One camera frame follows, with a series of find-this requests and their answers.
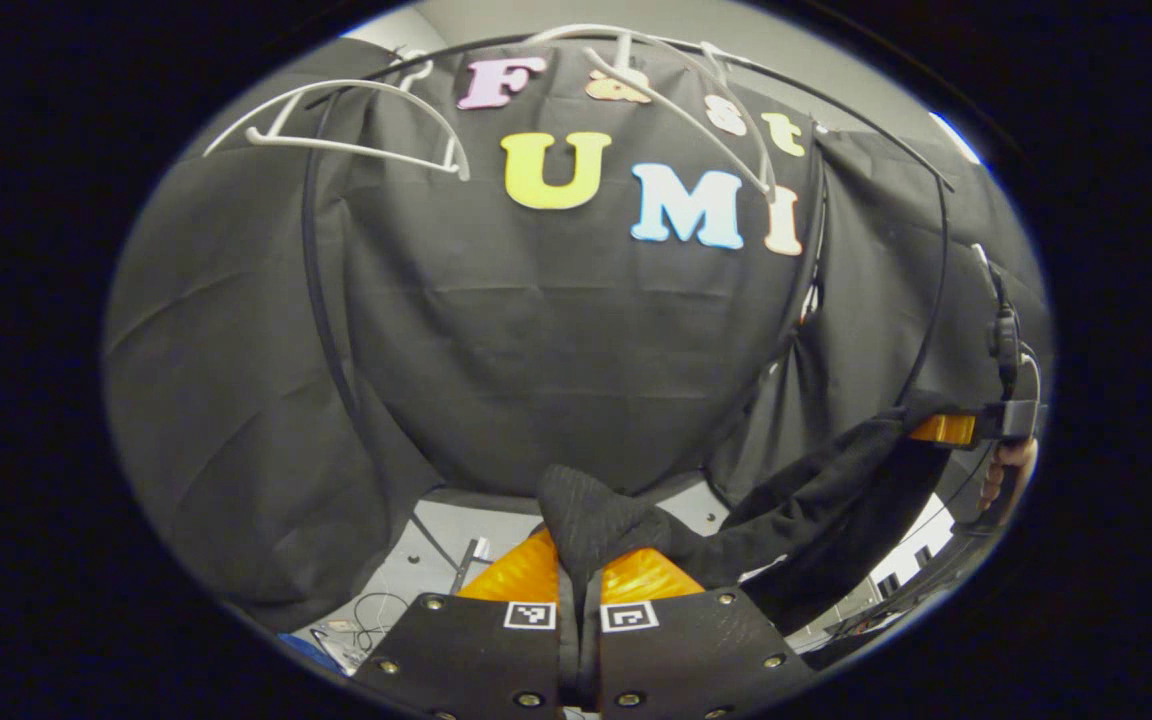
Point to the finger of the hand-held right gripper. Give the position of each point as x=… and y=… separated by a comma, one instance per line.
x=941, y=430

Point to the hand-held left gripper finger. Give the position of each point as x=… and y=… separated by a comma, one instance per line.
x=591, y=650
x=568, y=650

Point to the black knit garment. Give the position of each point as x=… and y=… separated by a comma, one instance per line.
x=836, y=480

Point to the white plastic clothes hanger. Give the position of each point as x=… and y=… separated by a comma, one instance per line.
x=624, y=60
x=356, y=150

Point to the black metal clothes rack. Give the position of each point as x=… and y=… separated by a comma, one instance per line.
x=307, y=230

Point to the blue object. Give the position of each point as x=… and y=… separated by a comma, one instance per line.
x=306, y=650

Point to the black backdrop cloth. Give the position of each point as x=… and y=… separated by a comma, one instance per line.
x=536, y=350

